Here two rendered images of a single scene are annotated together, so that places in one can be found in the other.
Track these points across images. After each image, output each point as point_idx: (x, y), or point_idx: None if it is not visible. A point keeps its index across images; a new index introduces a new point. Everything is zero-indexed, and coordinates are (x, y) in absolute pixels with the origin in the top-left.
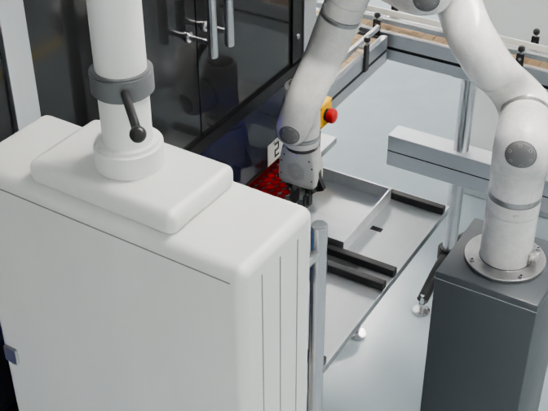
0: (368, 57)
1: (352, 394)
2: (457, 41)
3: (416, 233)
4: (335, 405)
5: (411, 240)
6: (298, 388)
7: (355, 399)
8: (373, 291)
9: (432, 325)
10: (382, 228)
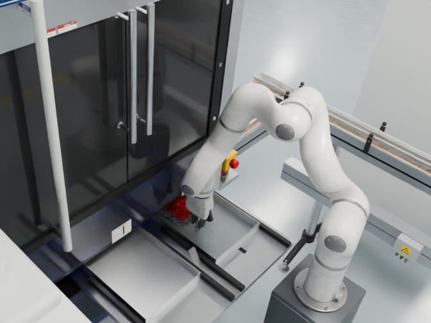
0: None
1: (228, 316)
2: (306, 159)
3: (267, 259)
4: (216, 322)
5: (262, 263)
6: None
7: (229, 321)
8: (225, 300)
9: (266, 318)
10: (245, 250)
